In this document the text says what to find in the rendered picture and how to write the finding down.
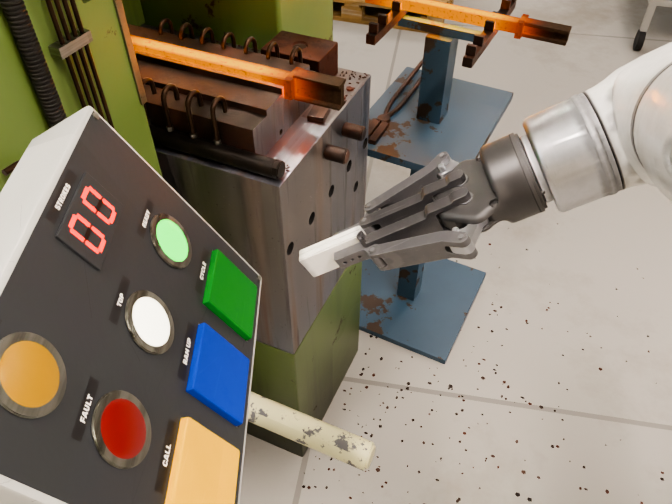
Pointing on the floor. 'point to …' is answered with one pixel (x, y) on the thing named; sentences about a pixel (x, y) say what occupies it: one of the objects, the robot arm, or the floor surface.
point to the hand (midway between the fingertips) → (336, 251)
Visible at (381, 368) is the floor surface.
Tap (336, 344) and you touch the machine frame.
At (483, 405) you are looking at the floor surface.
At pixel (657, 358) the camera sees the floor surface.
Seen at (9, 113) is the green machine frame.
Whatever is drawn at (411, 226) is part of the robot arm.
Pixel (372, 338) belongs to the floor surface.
